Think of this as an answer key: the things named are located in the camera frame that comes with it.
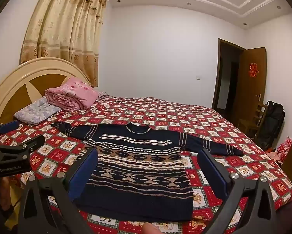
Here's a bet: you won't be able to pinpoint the pink folded quilt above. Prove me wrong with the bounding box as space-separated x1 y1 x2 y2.
45 77 99 111

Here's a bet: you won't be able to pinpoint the wooden chair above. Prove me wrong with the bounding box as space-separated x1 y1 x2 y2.
239 102 267 137

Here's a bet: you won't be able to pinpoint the beige floral curtain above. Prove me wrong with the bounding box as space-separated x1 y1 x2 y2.
19 0 107 88

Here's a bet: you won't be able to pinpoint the red plastic bags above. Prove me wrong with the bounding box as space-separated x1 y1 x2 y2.
276 138 292 162

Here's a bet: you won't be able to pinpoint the red paper door decoration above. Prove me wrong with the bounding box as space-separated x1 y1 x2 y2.
248 63 259 78

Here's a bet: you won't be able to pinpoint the brown wooden door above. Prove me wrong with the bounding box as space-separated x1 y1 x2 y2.
238 47 267 128

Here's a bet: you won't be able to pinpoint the cream and brown headboard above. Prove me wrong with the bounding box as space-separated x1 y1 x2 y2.
0 57 91 127

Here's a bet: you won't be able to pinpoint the dark wooden door frame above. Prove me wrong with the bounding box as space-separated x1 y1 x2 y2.
212 38 246 114

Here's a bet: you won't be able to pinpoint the black bag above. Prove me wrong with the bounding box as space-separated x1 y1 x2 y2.
256 101 285 151

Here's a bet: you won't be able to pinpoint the navy patterned knit sweater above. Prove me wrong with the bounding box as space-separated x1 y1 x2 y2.
51 121 244 222

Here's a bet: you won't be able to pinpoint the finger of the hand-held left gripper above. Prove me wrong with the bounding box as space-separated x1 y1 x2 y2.
0 135 45 157
0 121 20 142

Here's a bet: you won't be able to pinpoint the pale blue floral pillow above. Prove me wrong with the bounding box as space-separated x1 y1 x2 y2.
14 95 63 124

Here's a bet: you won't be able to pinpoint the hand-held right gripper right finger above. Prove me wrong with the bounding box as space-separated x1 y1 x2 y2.
198 148 278 234

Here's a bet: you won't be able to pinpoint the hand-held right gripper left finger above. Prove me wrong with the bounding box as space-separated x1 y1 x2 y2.
18 148 99 234

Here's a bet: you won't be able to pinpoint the red checked bear-print bedsheet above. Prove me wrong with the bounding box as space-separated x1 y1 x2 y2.
0 95 292 234

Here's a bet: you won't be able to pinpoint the person's right hand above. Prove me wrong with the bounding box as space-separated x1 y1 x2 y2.
141 223 162 234

